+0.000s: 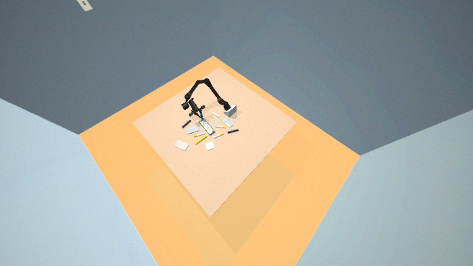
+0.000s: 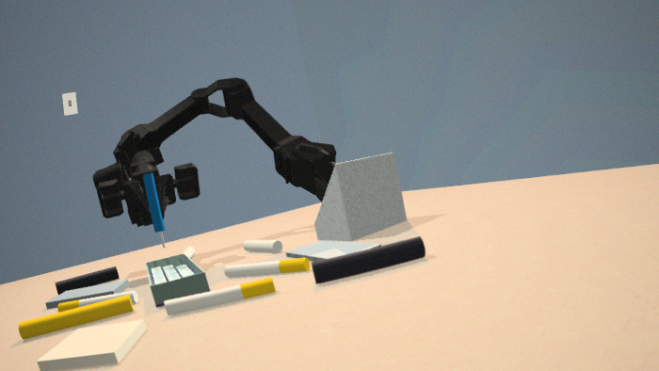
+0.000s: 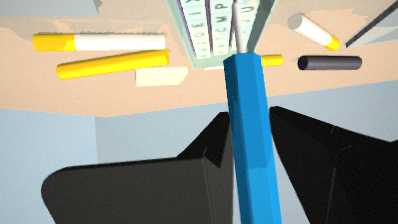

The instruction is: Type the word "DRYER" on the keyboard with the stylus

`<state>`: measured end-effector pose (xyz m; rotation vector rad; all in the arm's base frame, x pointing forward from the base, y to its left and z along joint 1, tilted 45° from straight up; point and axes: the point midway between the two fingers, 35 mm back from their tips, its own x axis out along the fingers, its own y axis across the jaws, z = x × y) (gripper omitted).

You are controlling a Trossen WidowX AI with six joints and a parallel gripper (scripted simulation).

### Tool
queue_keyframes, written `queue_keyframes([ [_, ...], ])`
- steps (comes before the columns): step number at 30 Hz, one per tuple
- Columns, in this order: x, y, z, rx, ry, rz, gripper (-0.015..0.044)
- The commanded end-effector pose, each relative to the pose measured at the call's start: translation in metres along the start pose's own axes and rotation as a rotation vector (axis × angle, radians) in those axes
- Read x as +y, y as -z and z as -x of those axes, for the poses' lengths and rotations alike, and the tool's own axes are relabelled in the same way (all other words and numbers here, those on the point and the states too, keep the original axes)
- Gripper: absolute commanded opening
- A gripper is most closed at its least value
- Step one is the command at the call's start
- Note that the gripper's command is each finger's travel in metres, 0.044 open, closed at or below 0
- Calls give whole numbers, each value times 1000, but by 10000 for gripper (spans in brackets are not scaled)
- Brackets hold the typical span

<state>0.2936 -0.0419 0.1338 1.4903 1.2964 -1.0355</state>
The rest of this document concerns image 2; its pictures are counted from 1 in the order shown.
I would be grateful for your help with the letter keyboard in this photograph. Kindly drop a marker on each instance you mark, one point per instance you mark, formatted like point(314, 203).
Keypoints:
point(175, 277)

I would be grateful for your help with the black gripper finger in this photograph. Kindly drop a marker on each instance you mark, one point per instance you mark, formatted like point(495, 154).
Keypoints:
point(134, 196)
point(166, 193)

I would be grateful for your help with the blue stylus with white tip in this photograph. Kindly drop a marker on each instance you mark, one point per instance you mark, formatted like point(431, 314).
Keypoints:
point(153, 201)

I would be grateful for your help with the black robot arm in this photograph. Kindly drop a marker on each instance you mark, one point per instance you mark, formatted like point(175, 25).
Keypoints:
point(298, 160)

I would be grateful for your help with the light grey flat bar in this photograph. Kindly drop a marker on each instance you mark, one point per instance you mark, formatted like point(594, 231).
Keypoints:
point(94, 291)

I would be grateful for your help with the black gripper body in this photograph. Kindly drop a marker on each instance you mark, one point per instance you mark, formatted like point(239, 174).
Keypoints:
point(186, 181)

